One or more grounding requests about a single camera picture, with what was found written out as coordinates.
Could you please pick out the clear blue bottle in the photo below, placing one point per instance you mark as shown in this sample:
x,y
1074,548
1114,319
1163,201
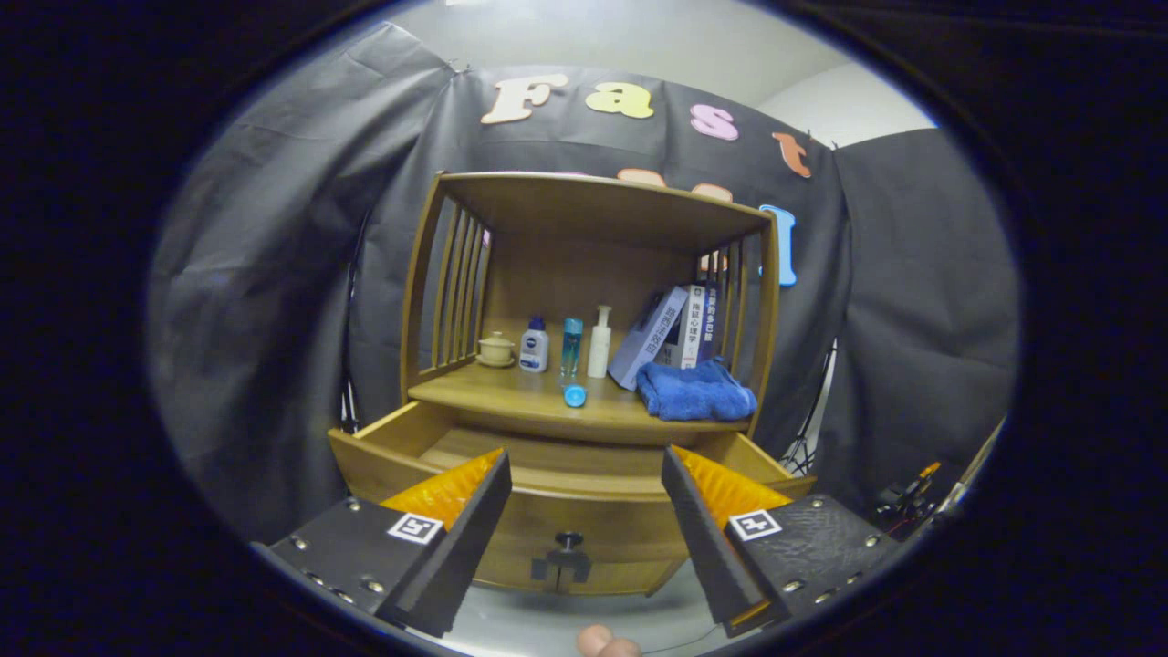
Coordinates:
x,y
571,345

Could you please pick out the black light stand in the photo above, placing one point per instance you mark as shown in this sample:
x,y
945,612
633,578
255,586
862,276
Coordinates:
x,y
817,438
348,411

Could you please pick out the white bottle with blue cap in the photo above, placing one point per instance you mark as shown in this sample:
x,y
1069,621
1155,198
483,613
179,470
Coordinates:
x,y
535,351

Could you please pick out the dark blue book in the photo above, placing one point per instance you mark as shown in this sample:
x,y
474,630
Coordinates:
x,y
711,319

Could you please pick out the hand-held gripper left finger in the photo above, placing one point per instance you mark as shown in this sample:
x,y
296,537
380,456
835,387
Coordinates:
x,y
470,538

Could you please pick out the wooden drawer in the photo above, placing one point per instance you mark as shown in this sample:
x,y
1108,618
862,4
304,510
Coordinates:
x,y
584,516

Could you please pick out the black backdrop cloth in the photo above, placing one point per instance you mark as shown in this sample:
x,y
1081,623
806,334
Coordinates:
x,y
274,274

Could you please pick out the white book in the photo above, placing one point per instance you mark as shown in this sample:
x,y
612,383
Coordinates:
x,y
693,328

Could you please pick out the beige lidded teacup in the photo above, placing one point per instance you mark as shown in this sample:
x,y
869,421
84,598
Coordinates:
x,y
496,349

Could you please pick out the blue and white tube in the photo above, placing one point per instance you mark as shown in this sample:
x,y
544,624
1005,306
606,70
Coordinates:
x,y
574,395

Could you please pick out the grey-blue book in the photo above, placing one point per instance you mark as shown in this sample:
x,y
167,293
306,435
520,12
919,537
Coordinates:
x,y
648,338

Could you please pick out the black drawer knob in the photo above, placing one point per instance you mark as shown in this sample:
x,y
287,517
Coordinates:
x,y
568,540

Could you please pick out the wooden cabinet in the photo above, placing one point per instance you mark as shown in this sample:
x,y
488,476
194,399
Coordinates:
x,y
566,265

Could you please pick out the blue towel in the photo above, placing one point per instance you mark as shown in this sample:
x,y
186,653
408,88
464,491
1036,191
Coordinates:
x,y
698,392

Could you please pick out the light wooden board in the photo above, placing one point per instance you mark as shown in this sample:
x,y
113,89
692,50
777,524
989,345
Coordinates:
x,y
981,461

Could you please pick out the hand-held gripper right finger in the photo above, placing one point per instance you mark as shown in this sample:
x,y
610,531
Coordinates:
x,y
703,538

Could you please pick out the black device with orange part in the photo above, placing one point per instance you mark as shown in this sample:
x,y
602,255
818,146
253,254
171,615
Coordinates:
x,y
903,497

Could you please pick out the wooden countertop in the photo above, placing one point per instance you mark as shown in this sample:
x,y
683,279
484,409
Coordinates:
x,y
511,392

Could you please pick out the white pump bottle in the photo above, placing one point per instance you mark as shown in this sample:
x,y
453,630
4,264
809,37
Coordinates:
x,y
599,351

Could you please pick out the wooden cabinet door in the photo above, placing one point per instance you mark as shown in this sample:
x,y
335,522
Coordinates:
x,y
511,577
630,577

